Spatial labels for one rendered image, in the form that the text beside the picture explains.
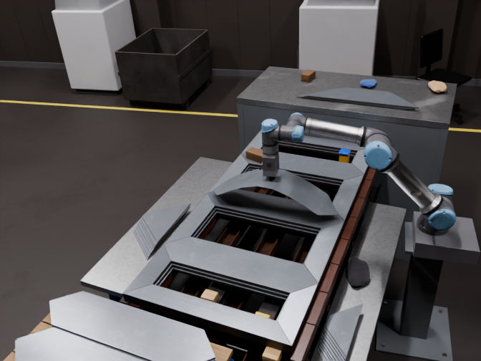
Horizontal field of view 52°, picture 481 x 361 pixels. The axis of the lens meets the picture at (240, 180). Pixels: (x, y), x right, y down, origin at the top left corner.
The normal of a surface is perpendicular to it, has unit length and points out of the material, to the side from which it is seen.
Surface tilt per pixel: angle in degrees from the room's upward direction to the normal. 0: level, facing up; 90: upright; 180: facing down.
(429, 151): 90
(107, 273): 0
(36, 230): 0
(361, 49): 90
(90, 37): 90
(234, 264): 0
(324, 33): 90
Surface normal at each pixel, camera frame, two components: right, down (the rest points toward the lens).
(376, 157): -0.33, 0.38
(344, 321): -0.06, -0.84
